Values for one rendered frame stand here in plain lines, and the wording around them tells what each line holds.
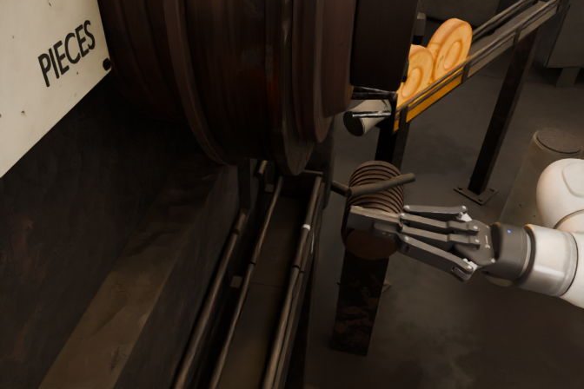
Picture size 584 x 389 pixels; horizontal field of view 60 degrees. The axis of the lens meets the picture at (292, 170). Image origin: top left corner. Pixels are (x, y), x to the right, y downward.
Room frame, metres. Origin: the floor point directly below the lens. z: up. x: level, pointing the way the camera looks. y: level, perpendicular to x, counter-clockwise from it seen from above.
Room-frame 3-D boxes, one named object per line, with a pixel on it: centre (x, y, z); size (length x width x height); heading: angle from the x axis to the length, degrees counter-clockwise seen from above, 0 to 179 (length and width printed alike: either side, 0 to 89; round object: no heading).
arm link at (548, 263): (0.47, -0.34, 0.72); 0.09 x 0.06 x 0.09; 170
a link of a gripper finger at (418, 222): (0.50, -0.21, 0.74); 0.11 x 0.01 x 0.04; 79
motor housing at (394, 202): (0.83, -0.19, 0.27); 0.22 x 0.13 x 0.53; 170
